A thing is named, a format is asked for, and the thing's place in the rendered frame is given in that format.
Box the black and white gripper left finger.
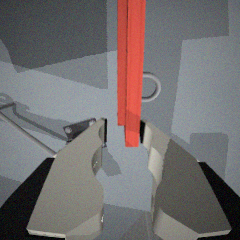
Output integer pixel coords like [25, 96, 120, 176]
[0, 118, 107, 240]

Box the brown wooden cabinet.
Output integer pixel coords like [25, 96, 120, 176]
[117, 0, 161, 147]

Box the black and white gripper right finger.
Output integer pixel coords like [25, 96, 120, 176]
[139, 119, 240, 240]

